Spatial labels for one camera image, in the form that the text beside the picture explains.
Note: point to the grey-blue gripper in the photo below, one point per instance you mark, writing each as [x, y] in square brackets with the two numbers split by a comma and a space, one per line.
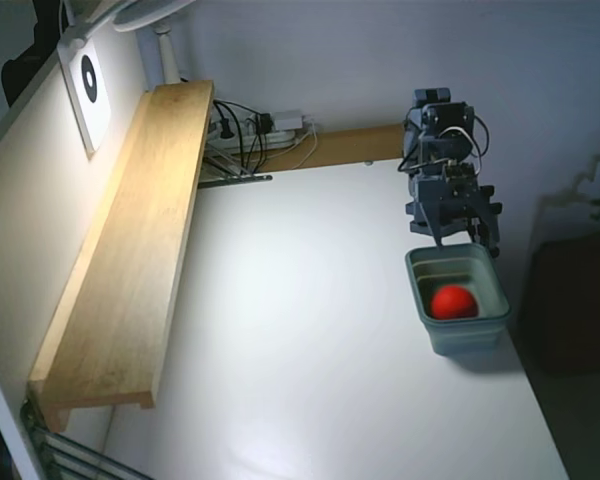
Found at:
[439, 209]

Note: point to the red ball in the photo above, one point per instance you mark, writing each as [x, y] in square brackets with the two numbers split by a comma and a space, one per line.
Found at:
[455, 302]

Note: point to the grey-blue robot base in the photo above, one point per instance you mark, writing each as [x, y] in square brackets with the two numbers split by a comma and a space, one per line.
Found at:
[417, 227]

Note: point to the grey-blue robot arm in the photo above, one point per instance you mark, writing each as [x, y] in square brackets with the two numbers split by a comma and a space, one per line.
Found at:
[435, 125]

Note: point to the grey plastic container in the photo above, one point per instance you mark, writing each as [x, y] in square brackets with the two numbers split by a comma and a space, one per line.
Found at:
[460, 337]

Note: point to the black table clamp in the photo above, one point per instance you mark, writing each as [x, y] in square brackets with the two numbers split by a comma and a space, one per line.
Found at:
[491, 225]

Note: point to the wooden back ledge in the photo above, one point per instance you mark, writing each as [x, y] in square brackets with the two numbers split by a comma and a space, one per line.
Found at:
[350, 145]

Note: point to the dark box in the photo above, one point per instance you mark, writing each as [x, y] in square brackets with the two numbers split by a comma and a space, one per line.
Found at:
[575, 310]

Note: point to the white power strip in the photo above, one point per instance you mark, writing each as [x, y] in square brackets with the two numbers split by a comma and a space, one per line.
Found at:
[280, 137]

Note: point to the grey power adapter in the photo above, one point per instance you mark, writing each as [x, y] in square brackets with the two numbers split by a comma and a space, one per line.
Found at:
[286, 120]

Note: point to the long wooden shelf board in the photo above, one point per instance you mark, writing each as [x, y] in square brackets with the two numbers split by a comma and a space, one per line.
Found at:
[130, 250]

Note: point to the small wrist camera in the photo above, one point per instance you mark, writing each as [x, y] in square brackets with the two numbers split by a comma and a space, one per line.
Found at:
[459, 177]

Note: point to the metal shelf bracket rail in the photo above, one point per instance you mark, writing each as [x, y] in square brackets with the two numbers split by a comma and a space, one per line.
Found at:
[235, 179]

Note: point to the white lamp post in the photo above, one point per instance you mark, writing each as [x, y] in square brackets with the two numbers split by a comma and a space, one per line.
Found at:
[167, 57]

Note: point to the metal frame rails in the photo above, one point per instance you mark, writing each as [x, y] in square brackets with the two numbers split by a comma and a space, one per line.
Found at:
[65, 455]

